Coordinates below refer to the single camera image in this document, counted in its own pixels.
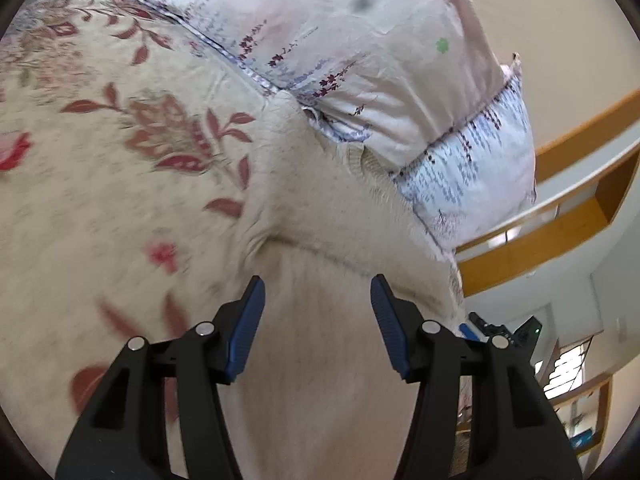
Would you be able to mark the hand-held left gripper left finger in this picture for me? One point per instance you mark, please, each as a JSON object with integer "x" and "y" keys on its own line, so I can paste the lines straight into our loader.
{"x": 245, "y": 330}

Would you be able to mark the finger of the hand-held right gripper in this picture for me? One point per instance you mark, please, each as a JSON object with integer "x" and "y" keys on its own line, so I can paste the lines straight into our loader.
{"x": 482, "y": 329}

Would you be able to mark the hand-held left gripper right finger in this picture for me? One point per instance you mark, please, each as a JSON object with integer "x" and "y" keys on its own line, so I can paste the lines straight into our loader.
{"x": 392, "y": 330}

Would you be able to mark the pale blue floral pillow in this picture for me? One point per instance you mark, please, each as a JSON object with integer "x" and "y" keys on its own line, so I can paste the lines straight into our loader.
{"x": 480, "y": 160}

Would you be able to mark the window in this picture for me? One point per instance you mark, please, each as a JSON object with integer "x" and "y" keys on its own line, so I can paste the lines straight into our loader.
{"x": 575, "y": 370}

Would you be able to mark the pink floral pillow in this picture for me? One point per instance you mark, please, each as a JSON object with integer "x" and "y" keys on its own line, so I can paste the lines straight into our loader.
{"x": 325, "y": 20}

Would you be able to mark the floral bedspread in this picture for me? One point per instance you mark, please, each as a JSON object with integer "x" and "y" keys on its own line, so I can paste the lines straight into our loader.
{"x": 100, "y": 210}

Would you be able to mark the wooden framed cabinet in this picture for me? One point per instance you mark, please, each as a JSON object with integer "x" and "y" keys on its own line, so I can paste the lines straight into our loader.
{"x": 550, "y": 245}

